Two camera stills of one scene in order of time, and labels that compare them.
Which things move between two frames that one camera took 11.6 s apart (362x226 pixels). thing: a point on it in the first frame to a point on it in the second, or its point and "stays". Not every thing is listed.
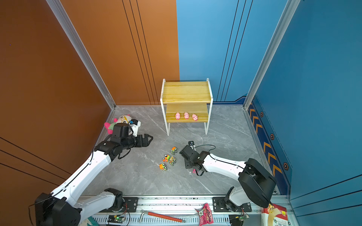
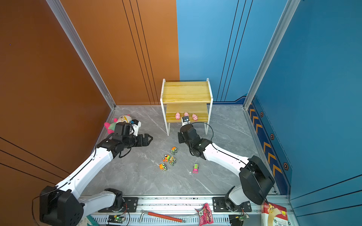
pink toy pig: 194,117 stays
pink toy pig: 177,116 stays
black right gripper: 186,165 to 180,136
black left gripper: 146,142 stays
